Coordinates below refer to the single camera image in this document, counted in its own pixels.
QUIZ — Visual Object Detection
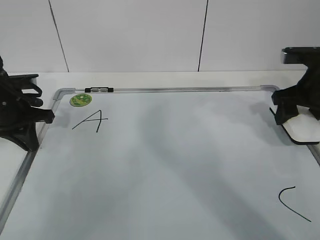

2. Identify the round green magnet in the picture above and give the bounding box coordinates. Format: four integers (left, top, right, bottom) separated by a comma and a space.
69, 93, 92, 108

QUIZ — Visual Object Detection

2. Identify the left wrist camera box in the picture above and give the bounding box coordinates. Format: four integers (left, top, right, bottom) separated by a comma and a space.
8, 74, 39, 90

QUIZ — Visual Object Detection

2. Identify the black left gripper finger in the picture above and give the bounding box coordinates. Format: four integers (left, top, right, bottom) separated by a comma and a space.
33, 108, 55, 124
9, 122, 39, 151

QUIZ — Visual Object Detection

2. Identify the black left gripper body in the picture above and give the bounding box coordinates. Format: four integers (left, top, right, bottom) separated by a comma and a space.
0, 60, 43, 134

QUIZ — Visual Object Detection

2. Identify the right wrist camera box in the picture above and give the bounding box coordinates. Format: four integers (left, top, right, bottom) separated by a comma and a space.
281, 47, 320, 65

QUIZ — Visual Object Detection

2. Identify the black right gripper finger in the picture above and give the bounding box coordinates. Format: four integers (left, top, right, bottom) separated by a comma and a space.
309, 108, 320, 120
275, 103, 299, 125

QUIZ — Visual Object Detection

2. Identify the white whiteboard eraser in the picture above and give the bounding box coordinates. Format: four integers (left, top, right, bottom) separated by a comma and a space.
279, 106, 320, 145

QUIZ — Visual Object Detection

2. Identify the black and silver frame clip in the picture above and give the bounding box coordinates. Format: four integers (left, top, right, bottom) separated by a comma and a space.
84, 87, 114, 93

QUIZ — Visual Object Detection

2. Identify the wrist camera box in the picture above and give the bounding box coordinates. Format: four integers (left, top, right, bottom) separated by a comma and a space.
8, 74, 39, 90
281, 47, 320, 65

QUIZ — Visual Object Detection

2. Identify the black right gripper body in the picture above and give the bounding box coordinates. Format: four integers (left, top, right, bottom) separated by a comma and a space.
271, 62, 320, 110

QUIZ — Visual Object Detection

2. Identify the white whiteboard with grey frame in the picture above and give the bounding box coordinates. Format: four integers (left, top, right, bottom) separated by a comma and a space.
0, 85, 320, 240

